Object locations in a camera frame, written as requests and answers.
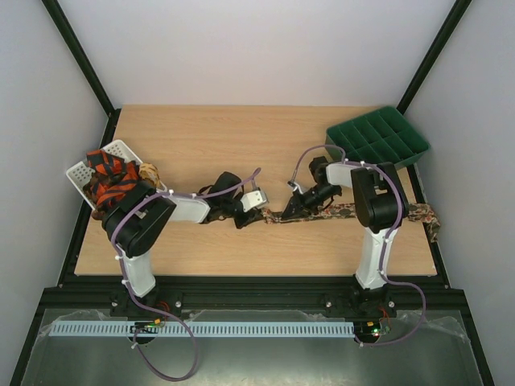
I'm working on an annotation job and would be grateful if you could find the black aluminium frame rail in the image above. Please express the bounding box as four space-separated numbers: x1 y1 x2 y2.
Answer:
36 276 470 317

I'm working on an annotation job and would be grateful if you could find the right black frame post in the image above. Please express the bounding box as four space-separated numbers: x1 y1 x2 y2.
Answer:
397 0 472 114

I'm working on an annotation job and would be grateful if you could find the brown tan patterned tie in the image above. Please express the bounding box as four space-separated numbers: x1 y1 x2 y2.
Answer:
138 162 162 189

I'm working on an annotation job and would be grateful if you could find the black frame post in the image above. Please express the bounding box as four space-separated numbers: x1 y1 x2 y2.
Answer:
40 0 117 117
397 0 472 114

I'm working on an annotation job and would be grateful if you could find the orange navy striped tie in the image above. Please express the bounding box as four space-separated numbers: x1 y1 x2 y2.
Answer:
83 150 140 211

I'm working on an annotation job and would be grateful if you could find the white perforated plastic basket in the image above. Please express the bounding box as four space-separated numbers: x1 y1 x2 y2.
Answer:
66 140 166 220

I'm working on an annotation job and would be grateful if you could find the left black frame post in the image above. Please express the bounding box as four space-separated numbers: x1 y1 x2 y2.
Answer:
40 0 117 117

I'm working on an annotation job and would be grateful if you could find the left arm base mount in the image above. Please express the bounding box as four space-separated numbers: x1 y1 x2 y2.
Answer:
109 289 183 321

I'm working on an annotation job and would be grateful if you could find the floral patterned tie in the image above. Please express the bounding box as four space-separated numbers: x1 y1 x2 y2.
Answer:
258 203 441 243

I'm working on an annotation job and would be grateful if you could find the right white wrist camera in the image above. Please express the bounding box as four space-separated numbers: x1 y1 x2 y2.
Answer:
287 179 307 194

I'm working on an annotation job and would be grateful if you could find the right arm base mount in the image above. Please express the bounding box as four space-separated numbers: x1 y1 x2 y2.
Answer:
323 289 397 320

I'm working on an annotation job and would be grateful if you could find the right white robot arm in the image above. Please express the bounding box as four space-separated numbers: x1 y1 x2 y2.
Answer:
280 156 408 315

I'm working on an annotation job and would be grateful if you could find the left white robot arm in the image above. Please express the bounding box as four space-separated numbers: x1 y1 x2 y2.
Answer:
102 168 268 298

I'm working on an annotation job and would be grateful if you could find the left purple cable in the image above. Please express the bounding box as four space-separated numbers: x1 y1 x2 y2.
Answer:
110 166 262 382

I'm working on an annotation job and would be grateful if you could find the green divided organizer tray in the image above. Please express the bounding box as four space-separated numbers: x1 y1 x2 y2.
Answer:
326 106 430 169

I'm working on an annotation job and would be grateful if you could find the white slotted cable duct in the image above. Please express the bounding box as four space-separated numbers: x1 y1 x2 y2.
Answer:
48 321 355 339

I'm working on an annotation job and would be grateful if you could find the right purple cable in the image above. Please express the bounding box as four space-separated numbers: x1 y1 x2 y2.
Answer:
290 144 428 349

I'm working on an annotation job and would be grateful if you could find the purple cable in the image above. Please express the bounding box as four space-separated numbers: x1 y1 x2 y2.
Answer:
290 144 428 349
110 166 262 382

